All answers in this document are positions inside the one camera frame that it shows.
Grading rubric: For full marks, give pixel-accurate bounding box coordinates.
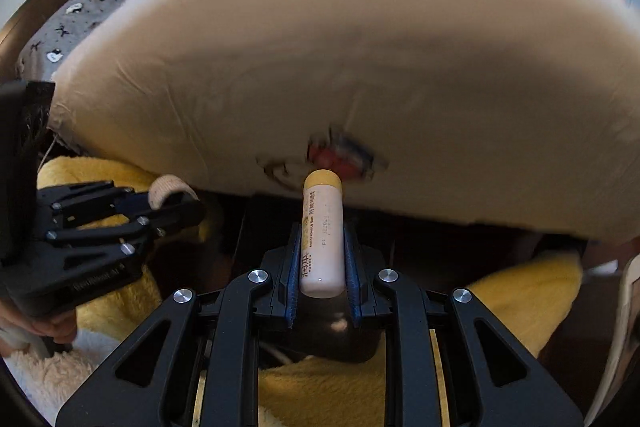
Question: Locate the cream lip balm tube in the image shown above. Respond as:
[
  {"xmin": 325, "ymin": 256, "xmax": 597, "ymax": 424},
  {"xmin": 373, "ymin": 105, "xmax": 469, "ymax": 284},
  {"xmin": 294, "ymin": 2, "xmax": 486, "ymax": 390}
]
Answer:
[{"xmin": 299, "ymin": 169, "xmax": 346, "ymax": 299}]

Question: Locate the person's left hand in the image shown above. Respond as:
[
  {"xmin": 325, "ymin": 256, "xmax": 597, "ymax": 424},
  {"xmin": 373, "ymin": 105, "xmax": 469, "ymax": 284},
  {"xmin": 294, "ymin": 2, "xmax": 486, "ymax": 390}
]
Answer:
[{"xmin": 0, "ymin": 299, "xmax": 78, "ymax": 343}]

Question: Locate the white fluffy rug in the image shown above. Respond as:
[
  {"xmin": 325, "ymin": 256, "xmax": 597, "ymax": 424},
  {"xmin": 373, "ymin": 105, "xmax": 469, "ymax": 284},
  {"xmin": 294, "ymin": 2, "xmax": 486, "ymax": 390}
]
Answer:
[{"xmin": 3, "ymin": 329, "xmax": 119, "ymax": 425}]

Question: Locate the yellow fluffy blanket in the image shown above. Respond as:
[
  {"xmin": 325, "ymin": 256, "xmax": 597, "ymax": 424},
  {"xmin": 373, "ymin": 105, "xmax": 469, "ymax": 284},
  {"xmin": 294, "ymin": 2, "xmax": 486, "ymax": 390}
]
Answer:
[{"xmin": 37, "ymin": 155, "xmax": 584, "ymax": 427}]

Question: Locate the grey patterned duvet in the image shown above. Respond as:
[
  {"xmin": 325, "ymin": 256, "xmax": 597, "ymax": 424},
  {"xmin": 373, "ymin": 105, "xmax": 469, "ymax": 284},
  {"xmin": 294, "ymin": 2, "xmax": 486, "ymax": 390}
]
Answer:
[{"xmin": 15, "ymin": 0, "xmax": 127, "ymax": 80}]

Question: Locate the beige cartoon bed sheet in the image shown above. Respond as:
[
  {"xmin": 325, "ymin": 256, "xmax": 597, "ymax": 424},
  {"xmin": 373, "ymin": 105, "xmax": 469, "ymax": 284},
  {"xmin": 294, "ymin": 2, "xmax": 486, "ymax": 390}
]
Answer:
[{"xmin": 50, "ymin": 0, "xmax": 639, "ymax": 243}]

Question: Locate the white object at right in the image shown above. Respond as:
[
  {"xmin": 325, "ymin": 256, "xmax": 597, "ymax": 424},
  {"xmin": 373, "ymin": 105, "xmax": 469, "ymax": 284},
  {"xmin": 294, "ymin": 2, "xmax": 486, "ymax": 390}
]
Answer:
[{"xmin": 585, "ymin": 256, "xmax": 639, "ymax": 426}]

